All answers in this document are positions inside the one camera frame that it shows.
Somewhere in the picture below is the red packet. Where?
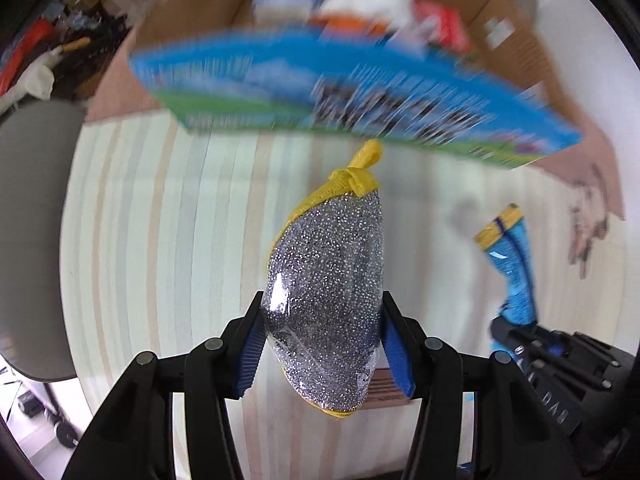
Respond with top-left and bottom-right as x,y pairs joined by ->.
413,0 -> 471,55

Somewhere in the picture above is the orange plastic bag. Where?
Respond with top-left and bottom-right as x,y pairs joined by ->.
1,18 -> 55,94

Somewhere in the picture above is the blue yellow packet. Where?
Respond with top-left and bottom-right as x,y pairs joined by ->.
474,204 -> 538,361

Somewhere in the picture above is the calico cat mat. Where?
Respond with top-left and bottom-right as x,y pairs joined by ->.
568,164 -> 608,280

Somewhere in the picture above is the grey chair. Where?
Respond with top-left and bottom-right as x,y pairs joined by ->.
0,100 -> 85,382

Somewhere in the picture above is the brown label patch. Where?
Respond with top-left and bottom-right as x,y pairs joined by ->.
361,367 -> 410,410

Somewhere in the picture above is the silver yellow scrub sponge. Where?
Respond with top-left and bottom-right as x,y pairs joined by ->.
260,140 -> 384,418

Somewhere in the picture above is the orange snack packet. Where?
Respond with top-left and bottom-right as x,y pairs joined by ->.
307,14 -> 387,38

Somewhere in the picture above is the white goose plush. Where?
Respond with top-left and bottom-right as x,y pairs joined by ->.
0,37 -> 91,115

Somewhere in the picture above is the cardboard box with blue print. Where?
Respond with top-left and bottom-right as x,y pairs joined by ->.
129,0 -> 582,167

